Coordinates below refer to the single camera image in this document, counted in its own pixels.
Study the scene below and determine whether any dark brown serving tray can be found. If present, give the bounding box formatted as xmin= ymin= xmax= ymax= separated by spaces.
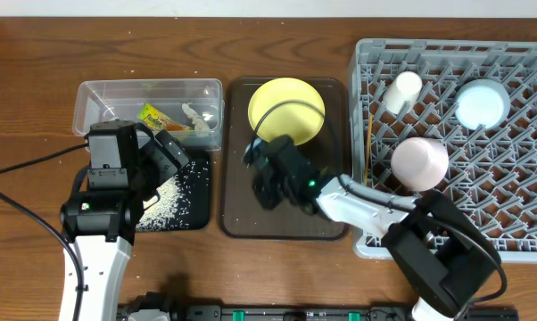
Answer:
xmin=219 ymin=77 xmax=351 ymax=241

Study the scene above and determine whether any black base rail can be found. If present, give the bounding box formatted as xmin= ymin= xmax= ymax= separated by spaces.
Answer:
xmin=116 ymin=292 xmax=519 ymax=321

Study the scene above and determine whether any white cup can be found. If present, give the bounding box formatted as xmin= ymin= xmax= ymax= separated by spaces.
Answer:
xmin=383 ymin=71 xmax=423 ymax=114

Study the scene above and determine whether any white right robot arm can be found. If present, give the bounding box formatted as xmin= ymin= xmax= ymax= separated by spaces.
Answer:
xmin=243 ymin=136 xmax=508 ymax=320

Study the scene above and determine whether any light blue bowl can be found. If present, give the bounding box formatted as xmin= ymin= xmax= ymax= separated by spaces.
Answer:
xmin=455 ymin=79 xmax=510 ymax=130

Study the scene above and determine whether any grey dishwasher rack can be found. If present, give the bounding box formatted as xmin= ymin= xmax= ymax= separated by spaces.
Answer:
xmin=348 ymin=38 xmax=537 ymax=263

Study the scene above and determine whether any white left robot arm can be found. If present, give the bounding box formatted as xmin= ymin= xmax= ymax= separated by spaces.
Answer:
xmin=59 ymin=127 xmax=189 ymax=320

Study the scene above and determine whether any yellow plate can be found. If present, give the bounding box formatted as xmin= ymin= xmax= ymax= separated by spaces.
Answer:
xmin=247 ymin=78 xmax=326 ymax=145

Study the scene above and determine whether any yellow green snack wrapper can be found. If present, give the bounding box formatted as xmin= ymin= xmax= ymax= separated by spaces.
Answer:
xmin=136 ymin=103 xmax=192 ymax=131

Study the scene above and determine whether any wooden chopstick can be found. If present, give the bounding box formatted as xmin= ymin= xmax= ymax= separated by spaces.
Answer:
xmin=364 ymin=113 xmax=374 ymax=185

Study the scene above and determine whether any spilled rice pile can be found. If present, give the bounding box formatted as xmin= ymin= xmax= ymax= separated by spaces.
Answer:
xmin=134 ymin=158 xmax=210 ymax=233

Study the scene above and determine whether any clear plastic bin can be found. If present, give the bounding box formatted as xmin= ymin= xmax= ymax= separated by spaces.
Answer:
xmin=73 ymin=78 xmax=224 ymax=151

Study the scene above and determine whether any black tray bin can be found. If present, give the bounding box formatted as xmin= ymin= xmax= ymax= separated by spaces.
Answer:
xmin=132 ymin=149 xmax=212 ymax=233

